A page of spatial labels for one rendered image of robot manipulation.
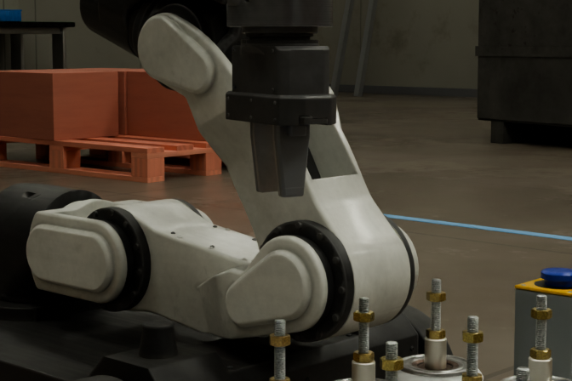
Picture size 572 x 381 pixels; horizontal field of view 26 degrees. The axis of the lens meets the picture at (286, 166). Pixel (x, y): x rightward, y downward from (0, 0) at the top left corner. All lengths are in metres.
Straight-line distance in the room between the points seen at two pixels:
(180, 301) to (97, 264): 0.13
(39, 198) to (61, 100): 3.58
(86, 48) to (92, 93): 6.04
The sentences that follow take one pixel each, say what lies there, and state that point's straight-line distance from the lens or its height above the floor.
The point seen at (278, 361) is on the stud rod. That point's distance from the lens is 1.07.
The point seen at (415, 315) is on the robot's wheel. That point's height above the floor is 0.19.
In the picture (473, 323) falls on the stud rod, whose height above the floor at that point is 0.34.
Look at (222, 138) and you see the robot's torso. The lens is 1.51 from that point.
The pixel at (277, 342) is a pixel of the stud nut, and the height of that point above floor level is 0.32.
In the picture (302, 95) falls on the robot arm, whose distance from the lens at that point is 0.98.
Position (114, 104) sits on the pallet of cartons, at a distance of 5.60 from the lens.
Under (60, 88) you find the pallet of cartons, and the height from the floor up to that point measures 0.36.
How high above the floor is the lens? 0.58
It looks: 6 degrees down
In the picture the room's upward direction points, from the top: straight up
